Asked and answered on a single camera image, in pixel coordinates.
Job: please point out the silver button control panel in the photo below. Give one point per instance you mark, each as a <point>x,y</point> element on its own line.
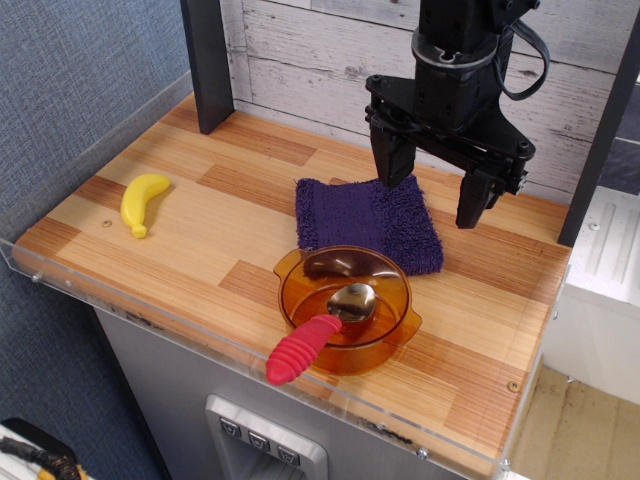
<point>260,440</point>

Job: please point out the red handled metal spoon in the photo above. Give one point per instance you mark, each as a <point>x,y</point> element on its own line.
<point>296,352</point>

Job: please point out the clear acrylic table guard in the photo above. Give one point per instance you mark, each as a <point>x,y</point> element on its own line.
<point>71,142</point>

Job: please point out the black right vertical post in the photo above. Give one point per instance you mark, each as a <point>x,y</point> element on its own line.
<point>603,140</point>

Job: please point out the grey metal cabinet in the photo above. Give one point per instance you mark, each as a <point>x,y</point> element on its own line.
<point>172,384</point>

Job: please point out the white ribbed side unit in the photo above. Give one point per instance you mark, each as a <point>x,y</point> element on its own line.
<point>593,332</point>

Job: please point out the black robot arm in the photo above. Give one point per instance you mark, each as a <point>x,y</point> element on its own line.
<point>466,24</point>

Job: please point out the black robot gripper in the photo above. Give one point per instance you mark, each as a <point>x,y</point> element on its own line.
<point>451,109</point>

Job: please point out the orange transparent plastic bowl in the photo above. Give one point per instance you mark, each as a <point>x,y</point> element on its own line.
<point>309,279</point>

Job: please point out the yellow toy banana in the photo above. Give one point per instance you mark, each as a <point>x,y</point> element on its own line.
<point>137,195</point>

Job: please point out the purple blue terry cloth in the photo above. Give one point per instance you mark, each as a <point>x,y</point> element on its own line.
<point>394,222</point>

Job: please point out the black yellow object bottom left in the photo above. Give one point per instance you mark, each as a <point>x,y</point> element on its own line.
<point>28,452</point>

